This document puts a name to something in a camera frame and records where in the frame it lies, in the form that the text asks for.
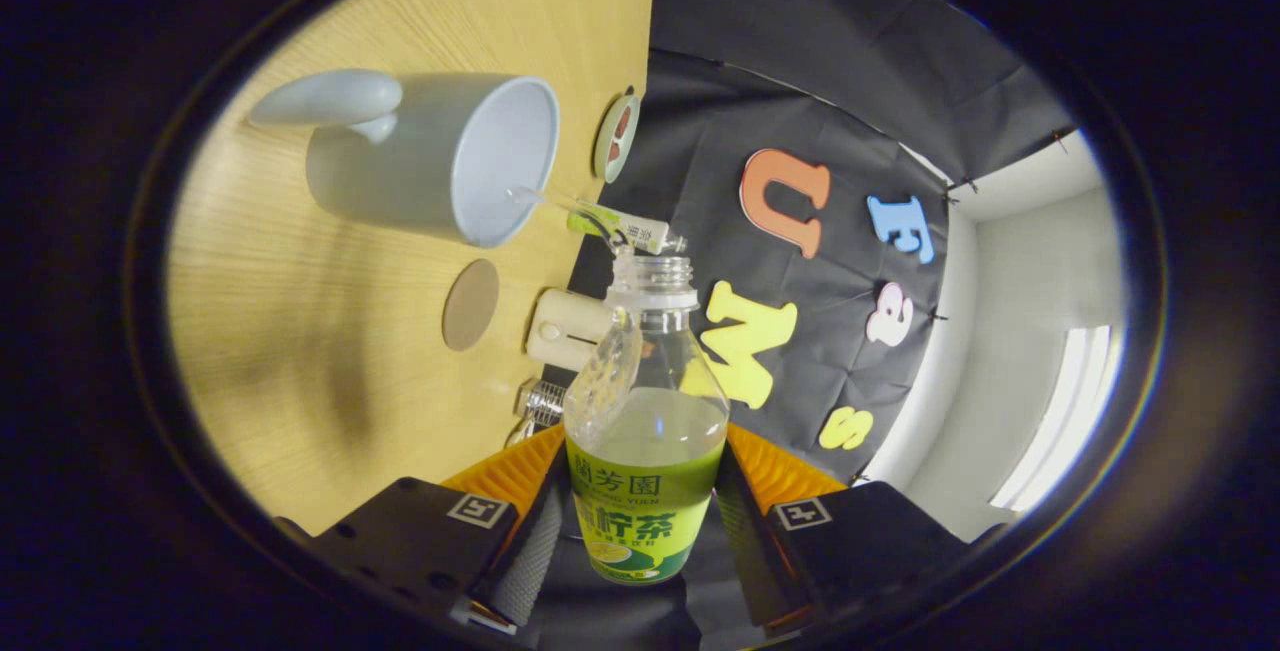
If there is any metal utensil holder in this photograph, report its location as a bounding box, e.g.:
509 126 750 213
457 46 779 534
515 378 569 432

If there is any ceiling light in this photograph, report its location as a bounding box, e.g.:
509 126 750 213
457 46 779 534
990 326 1113 512

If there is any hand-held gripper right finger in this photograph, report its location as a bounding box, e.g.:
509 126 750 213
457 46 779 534
712 423 1006 632

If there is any slim white green bottle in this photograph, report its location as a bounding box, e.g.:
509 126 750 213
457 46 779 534
567 201 689 255

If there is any white cup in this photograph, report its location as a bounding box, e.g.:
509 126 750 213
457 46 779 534
248 69 561 249

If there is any green label juice bottle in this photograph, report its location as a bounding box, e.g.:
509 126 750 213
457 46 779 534
563 249 731 586

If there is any round brown coaster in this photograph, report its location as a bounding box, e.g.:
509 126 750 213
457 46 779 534
442 259 500 352

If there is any white toaster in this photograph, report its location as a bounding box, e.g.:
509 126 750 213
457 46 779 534
525 289 616 372

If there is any pale green plate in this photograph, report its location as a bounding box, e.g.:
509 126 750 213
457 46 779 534
593 86 641 184

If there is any wooden table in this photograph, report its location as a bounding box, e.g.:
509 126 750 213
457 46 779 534
165 0 661 537

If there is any black backdrop cloth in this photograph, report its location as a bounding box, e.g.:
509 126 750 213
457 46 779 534
540 0 1076 651

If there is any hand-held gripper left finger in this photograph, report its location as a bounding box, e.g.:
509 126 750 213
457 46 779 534
275 423 571 634

